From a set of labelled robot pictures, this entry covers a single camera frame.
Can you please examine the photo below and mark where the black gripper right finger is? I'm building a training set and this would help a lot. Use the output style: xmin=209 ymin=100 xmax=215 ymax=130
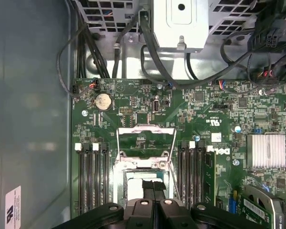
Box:
xmin=155 ymin=180 xmax=262 ymax=229

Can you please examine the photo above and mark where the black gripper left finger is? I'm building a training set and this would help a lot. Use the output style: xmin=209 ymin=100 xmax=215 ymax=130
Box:
xmin=52 ymin=180 xmax=156 ymax=229

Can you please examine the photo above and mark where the silver CPU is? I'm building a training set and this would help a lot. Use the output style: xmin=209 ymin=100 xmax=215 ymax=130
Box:
xmin=125 ymin=172 xmax=169 ymax=200

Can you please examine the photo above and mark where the thin wire locking lever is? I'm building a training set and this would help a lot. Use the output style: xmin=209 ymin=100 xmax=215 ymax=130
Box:
xmin=168 ymin=164 xmax=182 ymax=201

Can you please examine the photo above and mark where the metal socket cover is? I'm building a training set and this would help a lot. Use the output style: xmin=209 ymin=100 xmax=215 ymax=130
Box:
xmin=115 ymin=124 xmax=177 ymax=169

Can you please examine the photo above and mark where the CPU socket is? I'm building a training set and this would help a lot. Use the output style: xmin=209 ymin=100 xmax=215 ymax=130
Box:
xmin=112 ymin=162 xmax=179 ymax=206

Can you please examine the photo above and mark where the black RAM slot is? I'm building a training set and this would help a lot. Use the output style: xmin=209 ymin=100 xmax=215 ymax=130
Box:
xmin=92 ymin=143 xmax=100 ymax=210
xmin=75 ymin=143 xmax=84 ymax=214
xmin=83 ymin=143 xmax=92 ymax=213
xmin=100 ymin=143 xmax=110 ymax=206
xmin=177 ymin=140 xmax=187 ymax=206
xmin=187 ymin=140 xmax=196 ymax=208
xmin=195 ymin=140 xmax=205 ymax=205

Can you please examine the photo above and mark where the green RAM stick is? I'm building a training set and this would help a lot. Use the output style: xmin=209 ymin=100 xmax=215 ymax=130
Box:
xmin=204 ymin=145 xmax=217 ymax=207

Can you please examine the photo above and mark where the black graphics card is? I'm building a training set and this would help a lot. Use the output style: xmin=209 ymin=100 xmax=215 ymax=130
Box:
xmin=239 ymin=185 xmax=286 ymax=229

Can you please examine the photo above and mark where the green motherboard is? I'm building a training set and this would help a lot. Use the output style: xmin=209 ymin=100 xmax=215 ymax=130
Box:
xmin=70 ymin=77 xmax=286 ymax=229

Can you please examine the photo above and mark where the internal USB port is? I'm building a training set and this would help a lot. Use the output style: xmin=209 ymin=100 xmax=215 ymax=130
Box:
xmin=152 ymin=99 xmax=161 ymax=114

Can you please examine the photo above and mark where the silver finned heatsink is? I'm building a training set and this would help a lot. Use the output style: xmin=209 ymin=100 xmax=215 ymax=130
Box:
xmin=246 ymin=133 xmax=286 ymax=170

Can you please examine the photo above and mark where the round coin cell battery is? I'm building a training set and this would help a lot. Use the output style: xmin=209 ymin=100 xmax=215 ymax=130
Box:
xmin=94 ymin=92 xmax=113 ymax=112

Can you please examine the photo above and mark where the white certification sticker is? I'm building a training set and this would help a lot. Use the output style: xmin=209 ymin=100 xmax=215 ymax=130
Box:
xmin=5 ymin=185 xmax=22 ymax=225

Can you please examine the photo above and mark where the black and grey PC case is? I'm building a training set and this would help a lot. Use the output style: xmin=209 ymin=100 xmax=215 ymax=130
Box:
xmin=0 ymin=0 xmax=286 ymax=229

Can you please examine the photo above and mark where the black power connector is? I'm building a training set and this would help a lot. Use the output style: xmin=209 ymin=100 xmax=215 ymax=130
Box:
xmin=250 ymin=21 xmax=286 ymax=53

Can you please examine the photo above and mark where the perforated metal drive cage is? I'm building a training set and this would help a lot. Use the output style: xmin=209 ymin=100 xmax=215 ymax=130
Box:
xmin=72 ymin=0 xmax=259 ymax=36

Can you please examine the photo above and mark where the black cable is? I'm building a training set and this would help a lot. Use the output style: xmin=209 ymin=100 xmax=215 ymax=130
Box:
xmin=111 ymin=14 xmax=140 ymax=79
xmin=75 ymin=0 xmax=112 ymax=79
xmin=138 ymin=10 xmax=179 ymax=88
xmin=56 ymin=35 xmax=86 ymax=97

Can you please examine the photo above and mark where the silver metal drive bracket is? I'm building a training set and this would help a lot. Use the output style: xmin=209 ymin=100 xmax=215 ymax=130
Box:
xmin=153 ymin=0 xmax=210 ymax=52

